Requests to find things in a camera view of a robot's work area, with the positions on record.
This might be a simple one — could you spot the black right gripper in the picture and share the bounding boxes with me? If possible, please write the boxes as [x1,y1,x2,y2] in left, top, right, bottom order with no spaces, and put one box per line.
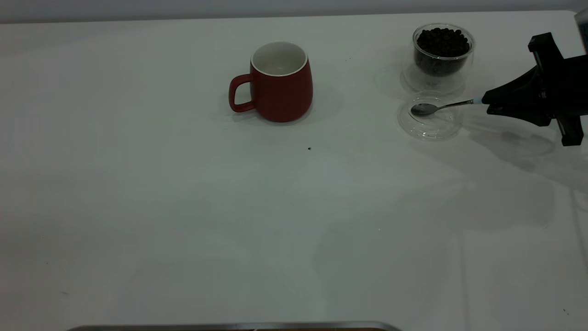
[481,32,588,147]

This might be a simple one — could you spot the clear round glass lid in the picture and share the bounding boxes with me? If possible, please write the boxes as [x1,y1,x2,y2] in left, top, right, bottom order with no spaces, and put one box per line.
[398,90,464,141]

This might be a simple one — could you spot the dark coffee beans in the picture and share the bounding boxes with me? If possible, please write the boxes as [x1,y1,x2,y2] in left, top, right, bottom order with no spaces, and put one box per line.
[415,28,471,77]

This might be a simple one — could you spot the metal spoon with pale-blue handle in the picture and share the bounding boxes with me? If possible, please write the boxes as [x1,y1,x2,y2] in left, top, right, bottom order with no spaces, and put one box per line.
[410,97,484,117]

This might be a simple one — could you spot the red ceramic mug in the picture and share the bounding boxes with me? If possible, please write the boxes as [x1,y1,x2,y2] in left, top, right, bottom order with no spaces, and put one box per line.
[229,41,314,123]

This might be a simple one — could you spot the clear double-wall glass cup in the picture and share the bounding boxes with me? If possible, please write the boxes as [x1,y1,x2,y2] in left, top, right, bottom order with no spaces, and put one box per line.
[401,23,475,96]

